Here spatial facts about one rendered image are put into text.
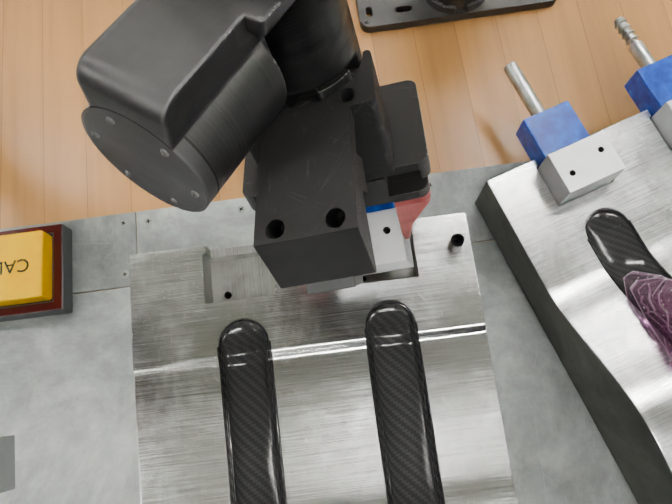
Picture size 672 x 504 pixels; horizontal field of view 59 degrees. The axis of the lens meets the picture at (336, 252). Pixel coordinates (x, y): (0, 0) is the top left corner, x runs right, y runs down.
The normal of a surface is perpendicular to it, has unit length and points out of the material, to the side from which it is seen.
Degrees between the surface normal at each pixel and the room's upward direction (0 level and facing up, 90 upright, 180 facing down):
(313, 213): 23
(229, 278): 0
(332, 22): 68
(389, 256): 13
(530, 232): 0
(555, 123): 0
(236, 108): 55
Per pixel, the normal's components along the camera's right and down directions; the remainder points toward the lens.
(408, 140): -0.25, -0.55
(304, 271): 0.04, 0.82
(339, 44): 0.75, 0.41
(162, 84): 0.06, -0.42
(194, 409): -0.04, -0.21
